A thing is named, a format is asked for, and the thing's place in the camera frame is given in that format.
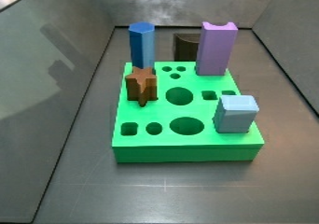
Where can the purple notched tall block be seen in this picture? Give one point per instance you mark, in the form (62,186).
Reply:
(215,47)

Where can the brown star-shaped peg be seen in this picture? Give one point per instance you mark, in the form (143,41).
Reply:
(142,85)

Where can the green shape sorter board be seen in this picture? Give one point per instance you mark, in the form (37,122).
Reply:
(173,128)

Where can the light blue rectangular block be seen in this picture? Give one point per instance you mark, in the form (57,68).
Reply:
(236,113)

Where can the blue hexagonal prism peg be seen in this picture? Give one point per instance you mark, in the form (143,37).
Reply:
(142,44)

